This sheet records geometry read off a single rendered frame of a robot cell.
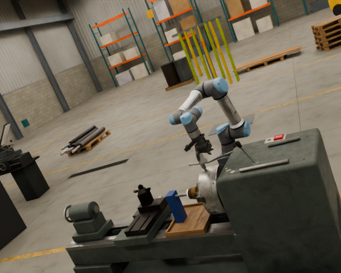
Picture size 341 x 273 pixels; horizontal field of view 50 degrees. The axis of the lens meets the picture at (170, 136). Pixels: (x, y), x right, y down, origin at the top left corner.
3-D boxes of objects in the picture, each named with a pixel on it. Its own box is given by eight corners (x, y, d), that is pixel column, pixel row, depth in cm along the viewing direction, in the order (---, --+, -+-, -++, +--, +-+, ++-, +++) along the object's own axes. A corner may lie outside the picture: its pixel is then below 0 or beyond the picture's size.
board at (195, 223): (219, 203, 271) (217, 199, 270) (205, 234, 241) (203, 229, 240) (184, 209, 286) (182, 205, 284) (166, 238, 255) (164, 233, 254)
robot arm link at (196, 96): (193, 82, 272) (164, 115, 237) (205, 78, 266) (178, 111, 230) (199, 96, 277) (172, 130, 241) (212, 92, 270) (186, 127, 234)
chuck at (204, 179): (234, 192, 262) (217, 156, 250) (225, 222, 237) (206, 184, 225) (222, 193, 266) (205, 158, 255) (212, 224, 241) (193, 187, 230)
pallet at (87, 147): (90, 140, 1169) (88, 136, 1165) (111, 133, 1131) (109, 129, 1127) (67, 157, 1062) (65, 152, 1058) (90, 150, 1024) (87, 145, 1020)
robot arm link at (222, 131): (223, 138, 298) (217, 123, 294) (238, 135, 290) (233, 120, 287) (217, 145, 289) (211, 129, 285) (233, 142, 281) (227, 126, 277)
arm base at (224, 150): (224, 149, 302) (220, 138, 300) (242, 145, 295) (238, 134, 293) (220, 157, 289) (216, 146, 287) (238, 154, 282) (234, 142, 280)
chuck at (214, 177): (238, 190, 261) (222, 155, 249) (230, 222, 235) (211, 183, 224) (234, 192, 262) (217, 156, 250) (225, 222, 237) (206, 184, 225)
